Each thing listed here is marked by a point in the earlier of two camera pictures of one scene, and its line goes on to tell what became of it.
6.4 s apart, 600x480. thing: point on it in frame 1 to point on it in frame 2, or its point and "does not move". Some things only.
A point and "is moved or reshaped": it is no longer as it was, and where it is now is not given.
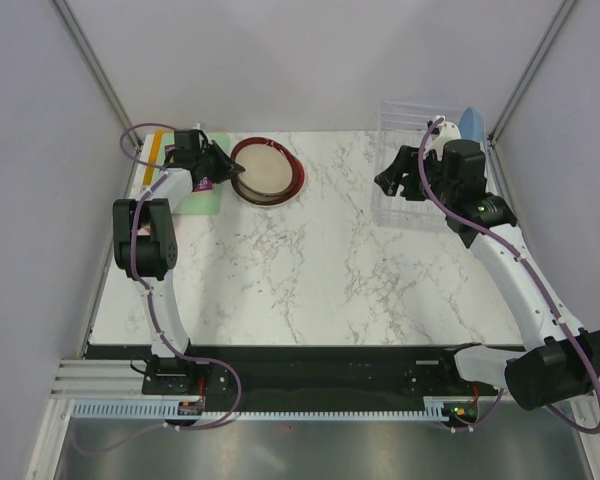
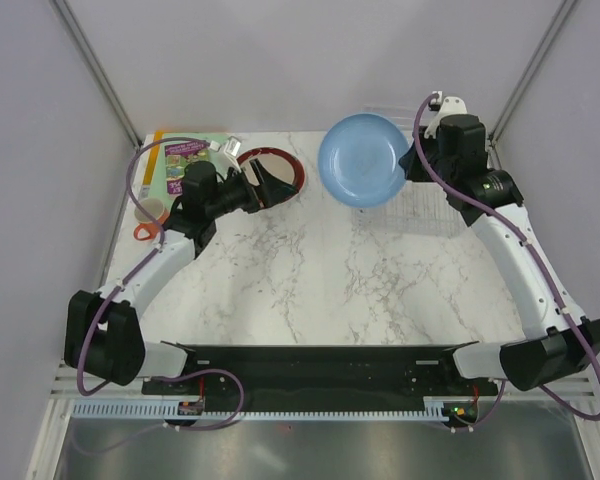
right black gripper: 407,161 to 413,170
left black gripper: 228,168 to 262,196
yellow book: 148,176 does not move
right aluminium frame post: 559,18 does not move
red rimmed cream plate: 273,174 is moved or reshaped
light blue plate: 472,125 is moved or reshaped
